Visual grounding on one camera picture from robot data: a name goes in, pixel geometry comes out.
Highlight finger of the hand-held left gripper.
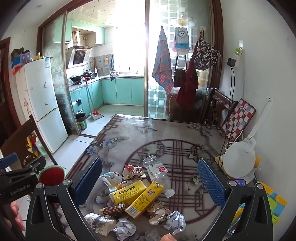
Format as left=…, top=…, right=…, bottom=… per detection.
left=23, top=156, right=46, bottom=177
left=0, top=153, right=18, bottom=169

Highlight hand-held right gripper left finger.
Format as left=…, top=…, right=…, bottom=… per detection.
left=25, top=157, right=103, bottom=241

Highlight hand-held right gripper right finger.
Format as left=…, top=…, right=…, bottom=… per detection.
left=197, top=158, right=274, bottom=241

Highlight red bin green rim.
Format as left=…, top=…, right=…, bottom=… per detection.
left=38, top=165, right=68, bottom=186

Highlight yellow wrapper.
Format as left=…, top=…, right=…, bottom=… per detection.
left=125, top=181, right=164, bottom=219

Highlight red white wrapper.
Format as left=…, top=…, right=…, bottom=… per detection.
left=147, top=201, right=171, bottom=226

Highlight person's left hand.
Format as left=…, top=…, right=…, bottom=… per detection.
left=7, top=200, right=23, bottom=230

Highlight green plastic bag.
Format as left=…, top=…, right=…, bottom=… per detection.
left=38, top=141, right=48, bottom=156

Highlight yellow toy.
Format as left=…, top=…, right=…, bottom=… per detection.
left=25, top=134, right=39, bottom=158

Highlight blue white snack bag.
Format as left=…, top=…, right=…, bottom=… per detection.
left=102, top=171, right=123, bottom=193

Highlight dark wooden chair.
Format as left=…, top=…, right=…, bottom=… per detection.
left=0, top=115, right=58, bottom=168

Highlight white desk lamp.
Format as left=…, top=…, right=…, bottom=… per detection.
left=223, top=97, right=272, bottom=184

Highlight small brown carton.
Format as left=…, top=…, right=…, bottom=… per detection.
left=99, top=202, right=127, bottom=215

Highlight yellow medicine box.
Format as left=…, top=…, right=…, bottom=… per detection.
left=109, top=181, right=151, bottom=205

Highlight crumpled printed paper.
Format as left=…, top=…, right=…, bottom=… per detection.
left=122, top=164, right=147, bottom=181

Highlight crumpled bluish paper ball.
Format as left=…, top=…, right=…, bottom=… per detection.
left=164, top=211, right=186, bottom=235

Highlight crushed clear plastic bottle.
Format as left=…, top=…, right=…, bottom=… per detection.
left=142, top=156, right=175, bottom=198

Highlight black kitchen waste bin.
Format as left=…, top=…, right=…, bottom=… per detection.
left=75, top=113, right=88, bottom=131

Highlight crumpled white paper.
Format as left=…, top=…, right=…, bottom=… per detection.
left=113, top=219, right=137, bottom=241

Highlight white refrigerator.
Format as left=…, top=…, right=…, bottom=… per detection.
left=15, top=57, right=69, bottom=153

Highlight colourful box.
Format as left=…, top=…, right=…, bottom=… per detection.
left=228, top=182, right=287, bottom=235

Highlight checkered cushion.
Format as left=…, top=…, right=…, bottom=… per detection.
left=223, top=98, right=257, bottom=142

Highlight crumpled grey paper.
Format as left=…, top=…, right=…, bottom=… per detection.
left=144, top=229, right=162, bottom=241

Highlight carved wooden chair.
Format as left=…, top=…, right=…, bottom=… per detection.
left=203, top=88, right=238, bottom=130

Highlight dark red garment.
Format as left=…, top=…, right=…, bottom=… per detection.
left=175, top=32, right=202, bottom=108

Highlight black wok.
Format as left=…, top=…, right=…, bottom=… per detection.
left=69, top=74, right=84, bottom=84

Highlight teal kitchen base cabinets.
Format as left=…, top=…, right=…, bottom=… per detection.
left=69, top=77, right=145, bottom=116

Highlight clear plastic box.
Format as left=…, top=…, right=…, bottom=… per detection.
left=20, top=52, right=32, bottom=64

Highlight dark cloth bundle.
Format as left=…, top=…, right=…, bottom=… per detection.
left=11, top=47, right=30, bottom=59

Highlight black handbag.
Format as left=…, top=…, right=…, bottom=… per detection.
left=173, top=68, right=187, bottom=88

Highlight silver range hood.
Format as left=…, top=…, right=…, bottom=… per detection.
left=67, top=45, right=93, bottom=69

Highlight plaid hanging cloth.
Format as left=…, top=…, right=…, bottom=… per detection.
left=152, top=26, right=174, bottom=94

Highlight letter print bag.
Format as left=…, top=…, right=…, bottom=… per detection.
left=193, top=40, right=221, bottom=71

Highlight blue white tissue pack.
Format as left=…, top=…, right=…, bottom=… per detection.
left=174, top=27, right=191, bottom=55

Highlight black cable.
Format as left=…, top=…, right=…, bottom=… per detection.
left=218, top=66, right=239, bottom=163

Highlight white green wall device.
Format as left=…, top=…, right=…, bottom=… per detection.
left=233, top=47, right=243, bottom=68

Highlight teal kitchen wall cabinets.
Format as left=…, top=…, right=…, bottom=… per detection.
left=43, top=18, right=106, bottom=46

